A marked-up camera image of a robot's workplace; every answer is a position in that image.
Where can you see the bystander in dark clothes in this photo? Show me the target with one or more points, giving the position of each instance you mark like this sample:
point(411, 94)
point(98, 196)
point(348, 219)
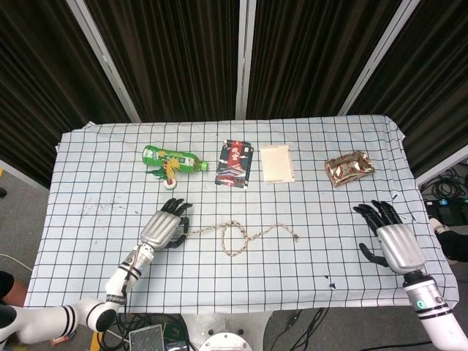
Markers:
point(9, 287)

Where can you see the grey metal partition post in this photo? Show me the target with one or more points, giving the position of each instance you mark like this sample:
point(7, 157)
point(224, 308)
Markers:
point(376, 62)
point(106, 62)
point(244, 55)

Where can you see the white shoe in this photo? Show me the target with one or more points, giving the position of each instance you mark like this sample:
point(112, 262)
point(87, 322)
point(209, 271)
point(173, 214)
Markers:
point(438, 225)

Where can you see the dark printed palace box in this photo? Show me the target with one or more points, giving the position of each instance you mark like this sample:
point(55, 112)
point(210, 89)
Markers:
point(234, 164)

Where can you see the dark pleated curtain panel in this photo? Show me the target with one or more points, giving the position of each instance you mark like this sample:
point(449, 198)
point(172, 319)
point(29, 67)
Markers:
point(431, 73)
point(44, 73)
point(311, 55)
point(175, 55)

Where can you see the beige flat cardboard box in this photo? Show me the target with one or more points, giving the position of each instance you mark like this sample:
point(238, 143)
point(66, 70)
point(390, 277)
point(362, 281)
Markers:
point(276, 162)

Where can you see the green dragon toy figurine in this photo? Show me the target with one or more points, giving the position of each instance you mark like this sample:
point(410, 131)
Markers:
point(170, 183)

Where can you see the green tea bottle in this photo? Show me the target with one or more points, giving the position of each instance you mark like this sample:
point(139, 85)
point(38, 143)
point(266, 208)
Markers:
point(164, 157)

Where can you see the white black checked tablecloth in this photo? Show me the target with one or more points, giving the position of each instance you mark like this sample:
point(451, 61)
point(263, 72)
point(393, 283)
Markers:
point(256, 278)

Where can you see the gold red snack bag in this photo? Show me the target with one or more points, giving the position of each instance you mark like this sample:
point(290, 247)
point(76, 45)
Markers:
point(347, 168)

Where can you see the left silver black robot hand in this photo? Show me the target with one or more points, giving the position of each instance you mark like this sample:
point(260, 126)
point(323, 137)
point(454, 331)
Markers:
point(161, 228)

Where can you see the black trouser leg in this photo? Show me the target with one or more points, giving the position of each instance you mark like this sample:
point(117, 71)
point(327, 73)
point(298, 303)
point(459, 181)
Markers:
point(455, 245)

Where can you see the silver mesh-top box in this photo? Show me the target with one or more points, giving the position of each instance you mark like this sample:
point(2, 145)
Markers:
point(146, 338)

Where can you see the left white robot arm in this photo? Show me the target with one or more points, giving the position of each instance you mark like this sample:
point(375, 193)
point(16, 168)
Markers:
point(120, 278)

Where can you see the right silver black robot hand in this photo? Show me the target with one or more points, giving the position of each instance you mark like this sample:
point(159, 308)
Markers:
point(400, 248)

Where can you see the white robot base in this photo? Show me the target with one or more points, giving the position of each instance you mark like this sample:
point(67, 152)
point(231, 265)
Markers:
point(226, 325)

